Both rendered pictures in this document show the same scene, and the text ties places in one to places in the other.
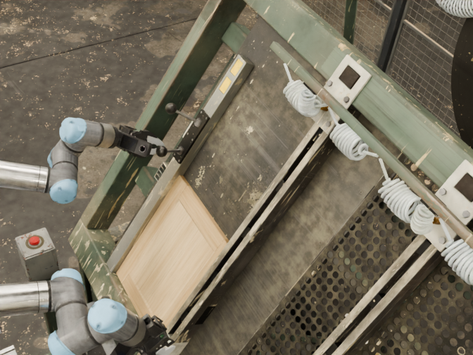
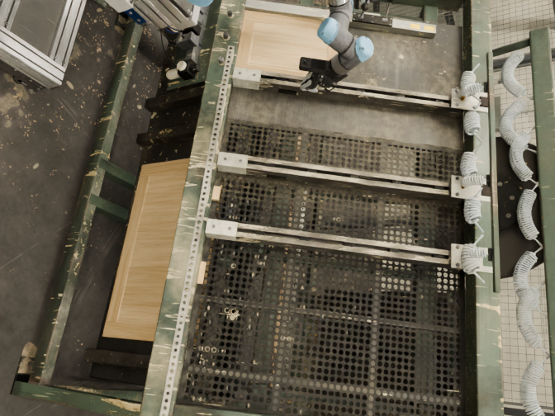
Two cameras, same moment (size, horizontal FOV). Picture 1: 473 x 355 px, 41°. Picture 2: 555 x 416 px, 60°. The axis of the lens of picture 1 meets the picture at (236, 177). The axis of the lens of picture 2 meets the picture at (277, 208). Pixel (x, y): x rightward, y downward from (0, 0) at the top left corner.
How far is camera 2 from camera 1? 133 cm
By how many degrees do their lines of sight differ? 30
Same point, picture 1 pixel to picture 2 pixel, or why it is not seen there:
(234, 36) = (432, 14)
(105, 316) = (368, 49)
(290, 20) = (482, 50)
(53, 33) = not seen: outside the picture
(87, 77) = not seen: outside the picture
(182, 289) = (285, 67)
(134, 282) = (253, 29)
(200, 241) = not seen: hidden behind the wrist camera
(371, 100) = (482, 120)
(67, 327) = (343, 27)
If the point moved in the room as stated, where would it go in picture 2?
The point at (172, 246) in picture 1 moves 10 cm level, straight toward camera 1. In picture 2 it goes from (300, 43) to (294, 53)
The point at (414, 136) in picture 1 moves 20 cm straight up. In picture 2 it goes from (484, 152) to (536, 146)
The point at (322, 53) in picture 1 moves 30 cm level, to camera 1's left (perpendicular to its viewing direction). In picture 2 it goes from (481, 78) to (473, 13)
